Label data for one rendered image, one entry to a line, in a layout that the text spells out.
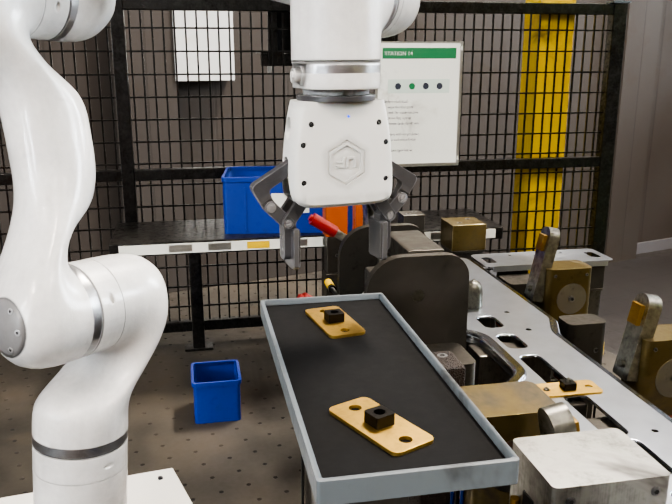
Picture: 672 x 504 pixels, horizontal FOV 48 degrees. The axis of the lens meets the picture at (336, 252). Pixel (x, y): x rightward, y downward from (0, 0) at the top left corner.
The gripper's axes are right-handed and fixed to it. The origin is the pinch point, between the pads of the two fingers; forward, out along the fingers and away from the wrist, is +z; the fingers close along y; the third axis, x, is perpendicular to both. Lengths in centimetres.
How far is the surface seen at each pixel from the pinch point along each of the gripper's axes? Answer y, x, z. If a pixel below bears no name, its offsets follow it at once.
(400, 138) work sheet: 57, 105, 2
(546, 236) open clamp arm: 57, 43, 13
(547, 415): 15.1, -15.5, 13.2
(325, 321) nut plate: -1.1, 0.0, 7.2
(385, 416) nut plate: -4.7, -22.5, 6.3
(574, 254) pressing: 79, 62, 24
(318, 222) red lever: 17, 55, 10
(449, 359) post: 13.4, -0.1, 13.5
